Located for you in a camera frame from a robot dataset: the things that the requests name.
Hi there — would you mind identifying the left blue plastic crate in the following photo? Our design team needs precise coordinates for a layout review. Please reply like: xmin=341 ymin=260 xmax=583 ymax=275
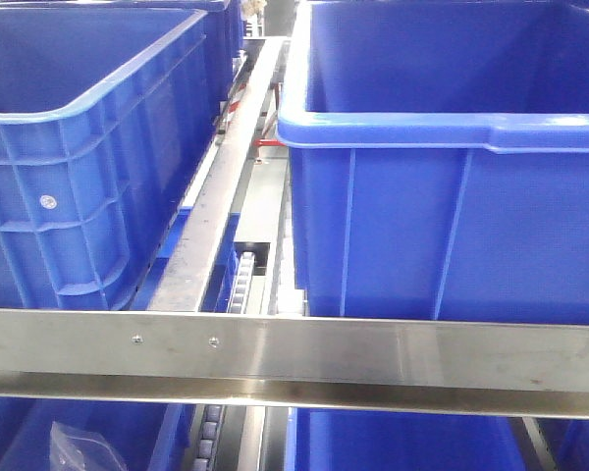
xmin=0 ymin=396 xmax=194 ymax=470

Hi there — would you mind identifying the middle blue plastic crate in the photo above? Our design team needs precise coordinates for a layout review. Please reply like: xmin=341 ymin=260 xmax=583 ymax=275
xmin=285 ymin=408 xmax=526 ymax=470

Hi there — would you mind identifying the upper steel shelf rail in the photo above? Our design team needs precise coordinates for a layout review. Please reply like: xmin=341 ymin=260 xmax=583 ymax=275
xmin=0 ymin=309 xmax=589 ymax=419

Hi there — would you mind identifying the right blue plastic crate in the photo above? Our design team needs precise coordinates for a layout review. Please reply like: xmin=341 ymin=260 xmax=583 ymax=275
xmin=538 ymin=419 xmax=589 ymax=471

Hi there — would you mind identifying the steel divider rail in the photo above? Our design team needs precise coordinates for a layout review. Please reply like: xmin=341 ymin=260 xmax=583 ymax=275
xmin=148 ymin=36 xmax=285 ymax=312

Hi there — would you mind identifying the upper right blue crate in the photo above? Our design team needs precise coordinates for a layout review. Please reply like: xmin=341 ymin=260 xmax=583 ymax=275
xmin=278 ymin=1 xmax=589 ymax=325

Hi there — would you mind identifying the upper left blue crate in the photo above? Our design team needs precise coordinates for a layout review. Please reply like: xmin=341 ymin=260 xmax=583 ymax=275
xmin=0 ymin=5 xmax=212 ymax=310

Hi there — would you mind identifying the roller conveyor track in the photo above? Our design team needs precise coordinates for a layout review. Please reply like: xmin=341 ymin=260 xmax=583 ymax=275
xmin=190 ymin=251 xmax=256 ymax=470

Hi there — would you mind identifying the blue plastic crate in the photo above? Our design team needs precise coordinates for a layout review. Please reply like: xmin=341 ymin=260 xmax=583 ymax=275
xmin=538 ymin=419 xmax=589 ymax=471
xmin=285 ymin=408 xmax=526 ymax=470
xmin=0 ymin=396 xmax=194 ymax=470

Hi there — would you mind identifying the clear plastic bag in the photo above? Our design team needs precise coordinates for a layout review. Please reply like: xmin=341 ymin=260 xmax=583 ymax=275
xmin=49 ymin=422 xmax=128 ymax=471

